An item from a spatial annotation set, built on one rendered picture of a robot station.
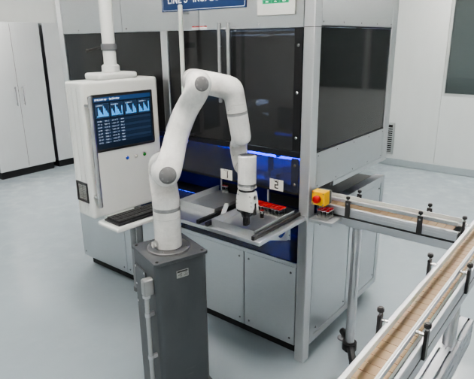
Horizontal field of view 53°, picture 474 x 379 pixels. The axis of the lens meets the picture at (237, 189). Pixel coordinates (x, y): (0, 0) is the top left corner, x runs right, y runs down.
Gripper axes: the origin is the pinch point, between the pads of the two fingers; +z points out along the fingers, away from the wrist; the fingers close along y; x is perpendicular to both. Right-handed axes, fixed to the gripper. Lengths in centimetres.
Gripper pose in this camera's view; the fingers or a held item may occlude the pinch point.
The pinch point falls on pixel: (246, 220)
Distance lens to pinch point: 220.4
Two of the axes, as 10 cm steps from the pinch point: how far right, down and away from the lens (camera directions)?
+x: -6.2, 2.3, -7.5
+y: -7.8, -1.9, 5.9
